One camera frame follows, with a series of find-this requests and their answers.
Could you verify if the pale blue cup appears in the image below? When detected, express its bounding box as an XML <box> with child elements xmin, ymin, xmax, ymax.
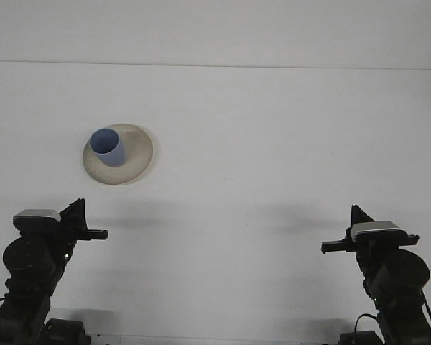
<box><xmin>89</xmin><ymin>128</ymin><xmax>126</xmax><ymax>169</ymax></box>

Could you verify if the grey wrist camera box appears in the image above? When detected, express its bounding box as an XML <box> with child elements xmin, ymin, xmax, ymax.
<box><xmin>13</xmin><ymin>209</ymin><xmax>62</xmax><ymax>226</ymax></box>
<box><xmin>351</xmin><ymin>221</ymin><xmax>411</xmax><ymax>241</ymax></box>

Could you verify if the pale round plate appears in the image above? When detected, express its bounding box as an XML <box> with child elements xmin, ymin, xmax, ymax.
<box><xmin>82</xmin><ymin>123</ymin><xmax>155</xmax><ymax>186</ymax></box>

